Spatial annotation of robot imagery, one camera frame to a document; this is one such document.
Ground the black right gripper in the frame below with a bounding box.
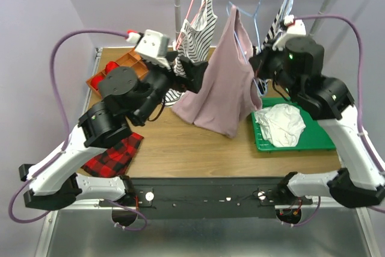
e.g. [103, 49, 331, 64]
[250, 39, 300, 99]

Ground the mauve tank top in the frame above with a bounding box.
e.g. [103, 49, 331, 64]
[171, 6, 262, 138]

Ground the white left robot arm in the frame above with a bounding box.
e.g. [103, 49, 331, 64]
[19, 57, 208, 211]

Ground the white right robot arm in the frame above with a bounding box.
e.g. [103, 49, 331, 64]
[249, 36, 384, 208]

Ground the thin striped white tank top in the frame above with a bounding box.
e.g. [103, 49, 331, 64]
[164, 0, 218, 107]

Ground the wide striped black white top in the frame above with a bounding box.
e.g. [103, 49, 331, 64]
[261, 0, 294, 49]

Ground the brown compartment organizer tray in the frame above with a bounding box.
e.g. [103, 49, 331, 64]
[86, 49, 148, 99]

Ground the white garment in tray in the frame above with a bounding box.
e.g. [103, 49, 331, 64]
[254, 104, 306, 147]

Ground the green plastic tray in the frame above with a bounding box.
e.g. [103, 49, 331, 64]
[251, 98, 335, 152]

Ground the red sock rolled back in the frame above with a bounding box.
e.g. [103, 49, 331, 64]
[105, 61, 120, 75]

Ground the red sock rolled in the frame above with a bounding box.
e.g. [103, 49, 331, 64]
[105, 61, 120, 75]
[90, 75, 104, 91]

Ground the red sock rolled front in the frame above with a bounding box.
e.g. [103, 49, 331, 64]
[90, 75, 104, 91]

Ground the grey left rack pole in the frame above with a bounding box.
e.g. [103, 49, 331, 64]
[174, 0, 182, 40]

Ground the red black plaid shirt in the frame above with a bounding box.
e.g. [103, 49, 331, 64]
[81, 132, 144, 178]

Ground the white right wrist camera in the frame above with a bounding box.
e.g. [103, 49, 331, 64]
[272, 14, 307, 51]

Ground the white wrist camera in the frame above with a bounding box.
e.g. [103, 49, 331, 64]
[272, 14, 307, 51]
[126, 29, 171, 70]

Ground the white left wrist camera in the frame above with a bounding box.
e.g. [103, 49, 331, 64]
[126, 29, 171, 70]

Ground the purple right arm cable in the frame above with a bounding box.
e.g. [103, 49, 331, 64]
[281, 14, 385, 228]

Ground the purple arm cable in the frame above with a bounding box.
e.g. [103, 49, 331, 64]
[281, 14, 385, 228]
[8, 29, 132, 231]

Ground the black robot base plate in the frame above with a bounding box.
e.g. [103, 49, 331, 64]
[116, 177, 312, 219]

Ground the aluminium frame rail left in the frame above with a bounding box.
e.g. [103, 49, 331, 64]
[34, 48, 103, 257]

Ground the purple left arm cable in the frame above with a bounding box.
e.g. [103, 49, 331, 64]
[8, 29, 132, 231]

